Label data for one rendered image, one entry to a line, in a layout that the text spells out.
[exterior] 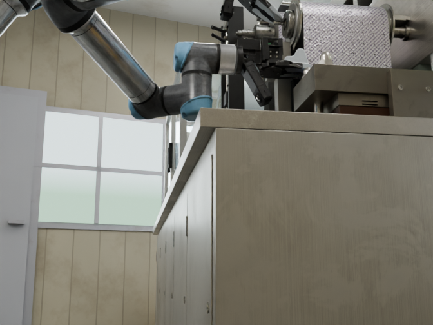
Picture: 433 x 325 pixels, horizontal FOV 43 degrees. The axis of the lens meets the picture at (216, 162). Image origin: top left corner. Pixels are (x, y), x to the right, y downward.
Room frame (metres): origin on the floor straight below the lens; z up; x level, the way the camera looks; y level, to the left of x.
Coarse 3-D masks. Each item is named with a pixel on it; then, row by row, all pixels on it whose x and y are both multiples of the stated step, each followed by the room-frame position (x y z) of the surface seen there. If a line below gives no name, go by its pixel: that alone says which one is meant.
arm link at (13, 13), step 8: (0, 0) 1.24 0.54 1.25; (8, 0) 1.25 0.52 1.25; (16, 0) 1.25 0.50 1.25; (24, 0) 1.26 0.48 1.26; (32, 0) 1.28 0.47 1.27; (40, 0) 1.32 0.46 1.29; (0, 8) 1.25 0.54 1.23; (8, 8) 1.26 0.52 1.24; (16, 8) 1.27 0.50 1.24; (24, 8) 1.28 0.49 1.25; (32, 8) 1.35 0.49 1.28; (0, 16) 1.25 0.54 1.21; (8, 16) 1.27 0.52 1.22; (16, 16) 1.29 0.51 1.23; (0, 24) 1.26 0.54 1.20; (8, 24) 1.29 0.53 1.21; (0, 32) 1.28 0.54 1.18
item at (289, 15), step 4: (288, 12) 1.34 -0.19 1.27; (292, 12) 1.34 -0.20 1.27; (284, 16) 1.38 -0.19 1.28; (288, 16) 1.34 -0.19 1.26; (292, 16) 1.34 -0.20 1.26; (284, 20) 1.38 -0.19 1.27; (288, 20) 1.34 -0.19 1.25; (292, 20) 1.34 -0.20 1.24; (284, 24) 1.38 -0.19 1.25; (288, 24) 1.34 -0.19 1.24; (292, 24) 1.34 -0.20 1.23; (284, 28) 1.39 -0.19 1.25; (288, 28) 1.35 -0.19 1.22; (292, 28) 1.35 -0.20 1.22; (284, 32) 1.38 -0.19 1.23; (288, 32) 1.35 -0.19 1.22; (292, 32) 1.36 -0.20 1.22; (284, 36) 1.38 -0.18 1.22; (288, 36) 1.37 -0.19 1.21; (292, 36) 1.37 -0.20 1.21
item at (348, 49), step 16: (304, 32) 1.32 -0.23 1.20; (320, 32) 1.32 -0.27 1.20; (336, 32) 1.33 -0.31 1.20; (304, 48) 1.32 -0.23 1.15; (320, 48) 1.32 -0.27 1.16; (336, 48) 1.33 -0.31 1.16; (352, 48) 1.33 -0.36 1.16; (368, 48) 1.34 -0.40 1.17; (384, 48) 1.35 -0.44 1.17; (336, 64) 1.33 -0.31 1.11; (352, 64) 1.33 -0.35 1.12; (368, 64) 1.34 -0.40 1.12; (384, 64) 1.35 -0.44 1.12
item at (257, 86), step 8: (248, 64) 1.27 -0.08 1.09; (248, 72) 1.27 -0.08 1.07; (256, 72) 1.28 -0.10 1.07; (248, 80) 1.30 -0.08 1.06; (256, 80) 1.27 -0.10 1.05; (256, 88) 1.28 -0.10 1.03; (264, 88) 1.28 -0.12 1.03; (256, 96) 1.29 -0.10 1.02; (264, 96) 1.28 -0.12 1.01; (272, 96) 1.28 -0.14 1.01; (264, 104) 1.30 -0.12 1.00
